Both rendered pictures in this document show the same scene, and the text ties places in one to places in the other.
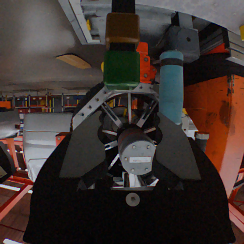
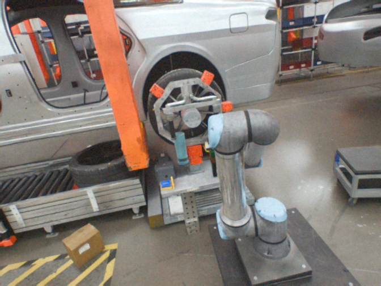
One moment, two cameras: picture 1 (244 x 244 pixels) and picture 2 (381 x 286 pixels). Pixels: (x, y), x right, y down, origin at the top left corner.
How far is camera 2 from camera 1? 1.65 m
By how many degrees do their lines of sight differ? 32
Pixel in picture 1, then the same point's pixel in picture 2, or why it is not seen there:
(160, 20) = not seen: hidden behind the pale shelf
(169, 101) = (183, 143)
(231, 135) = (138, 137)
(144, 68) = (191, 152)
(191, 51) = (163, 170)
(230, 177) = (121, 109)
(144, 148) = (191, 124)
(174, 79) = (183, 152)
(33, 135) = (261, 80)
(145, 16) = not seen: hidden behind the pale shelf
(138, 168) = (193, 115)
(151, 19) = not seen: hidden behind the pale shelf
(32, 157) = (266, 56)
